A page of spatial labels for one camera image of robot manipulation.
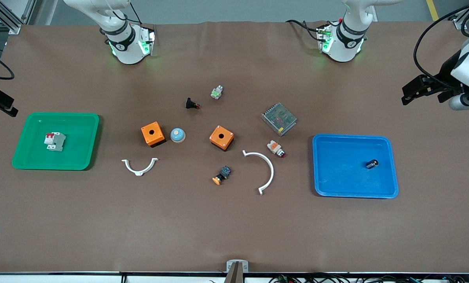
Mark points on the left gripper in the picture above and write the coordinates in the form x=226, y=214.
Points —
x=445, y=73

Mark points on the grey red circuit breaker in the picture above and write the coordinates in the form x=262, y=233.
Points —
x=55, y=142

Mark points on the small black blue capacitor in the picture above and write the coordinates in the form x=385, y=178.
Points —
x=372, y=164

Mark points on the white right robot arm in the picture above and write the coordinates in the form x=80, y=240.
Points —
x=126, y=51

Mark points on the green plastic tray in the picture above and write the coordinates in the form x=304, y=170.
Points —
x=77, y=149

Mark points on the blue plastic tray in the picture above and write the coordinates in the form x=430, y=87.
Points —
x=344, y=169

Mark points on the silver mesh power supply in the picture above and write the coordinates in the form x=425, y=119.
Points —
x=279, y=119

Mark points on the white orange red button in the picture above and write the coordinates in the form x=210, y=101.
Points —
x=274, y=147

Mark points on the blue dome push button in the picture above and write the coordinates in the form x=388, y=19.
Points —
x=177, y=135

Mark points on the black red indicator light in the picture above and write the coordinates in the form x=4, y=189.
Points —
x=190, y=103

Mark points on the white green indicator light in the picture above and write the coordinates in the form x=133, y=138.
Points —
x=217, y=92

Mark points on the black yellow push button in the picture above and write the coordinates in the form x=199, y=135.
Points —
x=223, y=173

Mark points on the brown table mat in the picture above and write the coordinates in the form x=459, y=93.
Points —
x=234, y=224

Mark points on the aluminium frame profile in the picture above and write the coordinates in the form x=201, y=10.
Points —
x=6, y=19

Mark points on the orange button enclosure box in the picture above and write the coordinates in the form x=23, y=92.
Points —
x=226, y=137
x=158, y=135

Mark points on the white table edge rail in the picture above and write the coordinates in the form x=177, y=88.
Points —
x=61, y=278

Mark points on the grey metal table bracket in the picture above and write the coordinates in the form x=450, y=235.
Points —
x=237, y=266

